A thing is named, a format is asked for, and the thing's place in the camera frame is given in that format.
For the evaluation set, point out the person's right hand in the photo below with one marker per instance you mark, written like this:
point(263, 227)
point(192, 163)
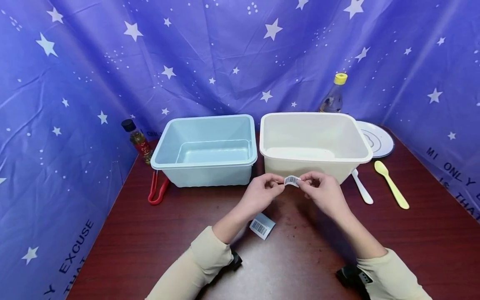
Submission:
point(326, 196)

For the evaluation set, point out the person's right index finger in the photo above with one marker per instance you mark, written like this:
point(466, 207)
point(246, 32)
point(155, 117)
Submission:
point(309, 175)

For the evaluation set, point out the yellow-capped clear bottle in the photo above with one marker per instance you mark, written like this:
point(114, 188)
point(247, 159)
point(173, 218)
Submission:
point(333, 96)

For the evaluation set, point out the person's left thumb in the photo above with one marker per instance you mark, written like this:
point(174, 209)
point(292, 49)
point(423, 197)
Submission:
point(275, 188)

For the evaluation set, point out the person's left hand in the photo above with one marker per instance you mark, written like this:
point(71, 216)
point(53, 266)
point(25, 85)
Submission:
point(258, 196)

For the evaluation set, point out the white plastic spoon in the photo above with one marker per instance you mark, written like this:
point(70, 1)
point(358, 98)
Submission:
point(362, 186)

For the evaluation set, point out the black wrist band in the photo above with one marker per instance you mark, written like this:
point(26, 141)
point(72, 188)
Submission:
point(352, 277)
point(235, 260)

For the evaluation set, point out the yellow plastic spoon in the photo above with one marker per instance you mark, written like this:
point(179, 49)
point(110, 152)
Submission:
point(391, 183)

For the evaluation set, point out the black-capped oil bottle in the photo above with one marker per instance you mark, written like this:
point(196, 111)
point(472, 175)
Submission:
point(138, 139)

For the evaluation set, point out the red tongs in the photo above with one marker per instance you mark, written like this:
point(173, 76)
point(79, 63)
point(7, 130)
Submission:
point(156, 189)

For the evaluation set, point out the person's right fingers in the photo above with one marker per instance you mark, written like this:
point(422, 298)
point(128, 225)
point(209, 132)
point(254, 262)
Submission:
point(313, 199)

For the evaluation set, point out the person's left index finger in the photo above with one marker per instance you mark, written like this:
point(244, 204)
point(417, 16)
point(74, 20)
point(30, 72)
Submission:
point(272, 177)

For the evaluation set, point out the white barcode label card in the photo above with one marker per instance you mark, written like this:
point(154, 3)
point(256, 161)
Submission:
point(262, 226)

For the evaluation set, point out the person's right forearm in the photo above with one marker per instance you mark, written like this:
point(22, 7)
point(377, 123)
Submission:
point(369, 254)

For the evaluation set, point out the cream plastic tub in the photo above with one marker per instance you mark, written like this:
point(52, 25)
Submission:
point(313, 141)

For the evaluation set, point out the light blue plastic tub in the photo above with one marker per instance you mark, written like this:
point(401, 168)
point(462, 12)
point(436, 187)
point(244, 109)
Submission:
point(205, 150)

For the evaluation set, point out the small white barcode sticker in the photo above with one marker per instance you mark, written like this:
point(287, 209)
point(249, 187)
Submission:
point(291, 180)

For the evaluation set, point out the person's left forearm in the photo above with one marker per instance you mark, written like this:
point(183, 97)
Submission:
point(210, 254)

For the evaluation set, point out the person's right thumb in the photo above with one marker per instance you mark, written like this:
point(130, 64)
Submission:
point(305, 187)

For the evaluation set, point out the white round plate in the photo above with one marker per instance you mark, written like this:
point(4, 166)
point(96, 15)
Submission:
point(377, 138)

